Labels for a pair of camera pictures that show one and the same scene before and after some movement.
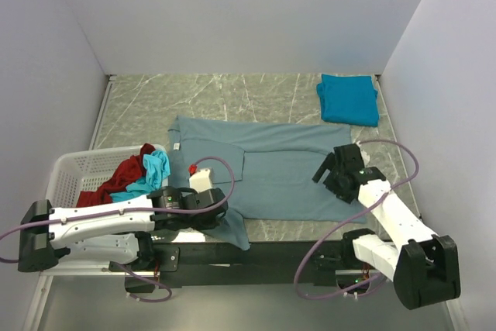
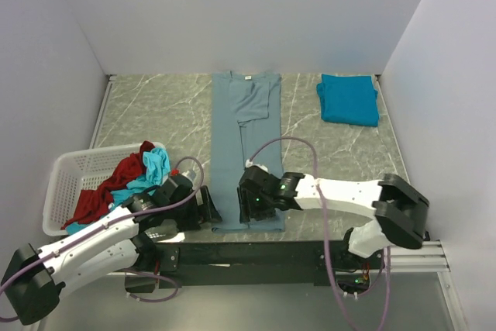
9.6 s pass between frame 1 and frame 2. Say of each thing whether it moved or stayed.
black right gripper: moved
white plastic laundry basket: stayed
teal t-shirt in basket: stayed
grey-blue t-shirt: moved
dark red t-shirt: stayed
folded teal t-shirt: stayed
